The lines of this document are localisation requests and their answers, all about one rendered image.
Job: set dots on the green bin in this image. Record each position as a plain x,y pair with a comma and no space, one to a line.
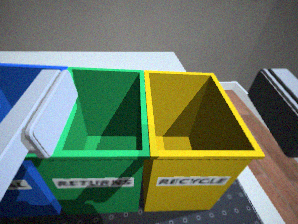
106,138

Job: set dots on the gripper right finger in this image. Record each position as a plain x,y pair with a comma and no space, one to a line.
274,94

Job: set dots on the yellow recycle bin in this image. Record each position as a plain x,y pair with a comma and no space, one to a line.
189,114

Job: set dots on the blue open bin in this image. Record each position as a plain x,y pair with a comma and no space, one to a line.
27,194

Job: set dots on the dark grey perforated base plate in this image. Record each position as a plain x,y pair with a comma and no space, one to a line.
233,207

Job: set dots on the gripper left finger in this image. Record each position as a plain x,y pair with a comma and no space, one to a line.
35,123

